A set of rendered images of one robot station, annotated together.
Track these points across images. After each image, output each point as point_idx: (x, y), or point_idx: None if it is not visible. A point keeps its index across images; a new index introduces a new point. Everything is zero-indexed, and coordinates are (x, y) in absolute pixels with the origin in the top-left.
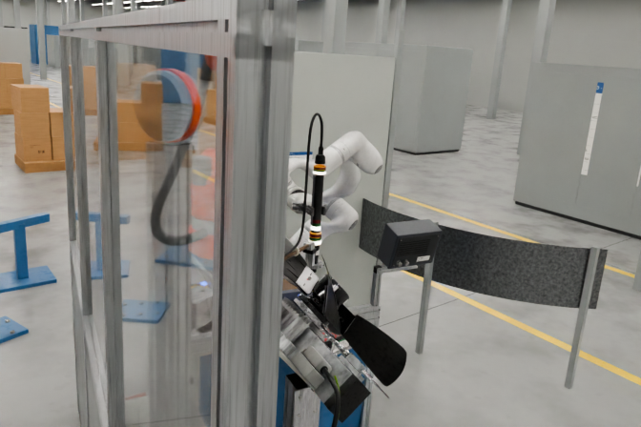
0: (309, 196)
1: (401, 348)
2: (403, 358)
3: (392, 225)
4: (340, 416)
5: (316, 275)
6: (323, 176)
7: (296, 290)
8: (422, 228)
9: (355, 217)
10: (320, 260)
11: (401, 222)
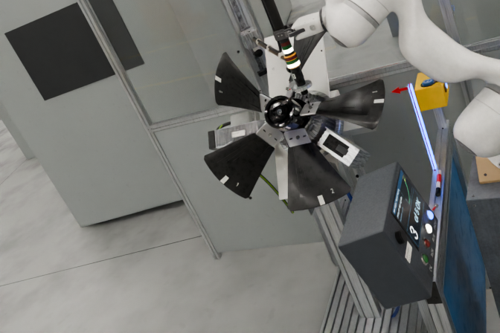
0: (303, 19)
1: (208, 156)
2: (210, 166)
3: (386, 169)
4: None
5: (291, 93)
6: (263, 0)
7: (475, 174)
8: (359, 212)
9: (454, 132)
10: (300, 88)
11: (389, 181)
